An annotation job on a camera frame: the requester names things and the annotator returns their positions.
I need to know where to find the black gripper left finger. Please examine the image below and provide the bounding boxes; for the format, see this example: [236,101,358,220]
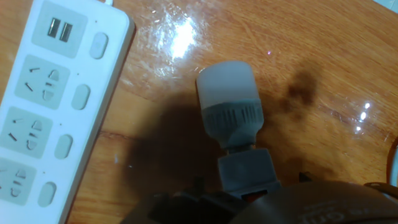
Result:
[119,175,249,224]

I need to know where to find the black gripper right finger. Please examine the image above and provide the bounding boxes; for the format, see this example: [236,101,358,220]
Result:
[297,170,398,200]

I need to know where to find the white bulb holder with bulb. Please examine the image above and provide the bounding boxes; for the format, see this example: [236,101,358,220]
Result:
[195,60,282,200]

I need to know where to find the glossy wooden board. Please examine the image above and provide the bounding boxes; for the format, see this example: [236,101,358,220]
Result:
[0,0,398,224]

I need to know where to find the white power strip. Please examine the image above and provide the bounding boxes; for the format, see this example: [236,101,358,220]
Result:
[0,0,136,224]

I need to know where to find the grey power strip cable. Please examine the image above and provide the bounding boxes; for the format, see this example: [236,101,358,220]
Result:
[388,136,398,187]

